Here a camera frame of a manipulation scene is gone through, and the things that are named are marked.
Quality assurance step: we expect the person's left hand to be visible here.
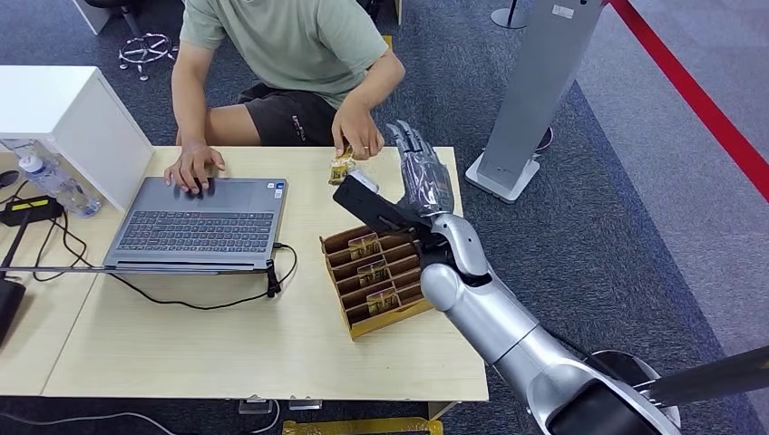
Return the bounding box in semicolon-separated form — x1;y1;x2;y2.
331;99;385;162

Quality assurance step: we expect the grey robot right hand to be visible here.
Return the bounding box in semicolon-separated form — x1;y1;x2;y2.
385;120;456;218

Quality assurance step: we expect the person's right hand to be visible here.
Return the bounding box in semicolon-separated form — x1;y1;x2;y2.
163;144;227;197

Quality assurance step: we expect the person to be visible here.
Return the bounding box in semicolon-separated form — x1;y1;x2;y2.
170;0;406;149

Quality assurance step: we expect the wooden card holder rack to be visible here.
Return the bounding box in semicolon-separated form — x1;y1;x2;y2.
319;225;435;341

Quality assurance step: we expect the grey laptop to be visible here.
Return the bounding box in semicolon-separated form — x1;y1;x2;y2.
101;176;288;277

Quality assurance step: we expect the office chair chrome base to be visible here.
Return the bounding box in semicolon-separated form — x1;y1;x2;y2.
83;0;180;83

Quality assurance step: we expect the clear plastic water bottle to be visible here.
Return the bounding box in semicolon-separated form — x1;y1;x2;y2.
16;152;103;218

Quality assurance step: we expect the grey kiosk stand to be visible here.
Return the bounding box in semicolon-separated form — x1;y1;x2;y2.
463;0;605;206

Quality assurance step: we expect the white cabinet box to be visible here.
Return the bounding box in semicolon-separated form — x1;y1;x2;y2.
0;65;154;212

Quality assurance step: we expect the black power adapter yellow label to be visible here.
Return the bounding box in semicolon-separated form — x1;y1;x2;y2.
0;196;65;228

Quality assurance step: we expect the grey stanchion round base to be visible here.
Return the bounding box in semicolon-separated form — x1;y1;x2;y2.
489;0;531;31

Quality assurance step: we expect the black router with antenna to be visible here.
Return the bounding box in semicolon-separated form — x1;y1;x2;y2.
0;209;33;348

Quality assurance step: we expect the red barrier belt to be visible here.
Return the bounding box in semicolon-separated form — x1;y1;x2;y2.
608;0;769;206

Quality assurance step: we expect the chrome stanchion with dark pole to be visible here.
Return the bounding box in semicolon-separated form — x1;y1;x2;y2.
585;343;769;429

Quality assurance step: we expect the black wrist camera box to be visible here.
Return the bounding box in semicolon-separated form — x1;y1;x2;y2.
332;169;435;234

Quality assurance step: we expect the black laptop cable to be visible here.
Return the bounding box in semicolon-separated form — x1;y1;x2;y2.
104;241;298;312

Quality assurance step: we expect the black adapter cable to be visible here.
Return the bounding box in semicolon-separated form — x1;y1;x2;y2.
31;209;90;284

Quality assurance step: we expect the white cable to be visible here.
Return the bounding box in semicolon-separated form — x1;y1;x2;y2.
0;399;282;435

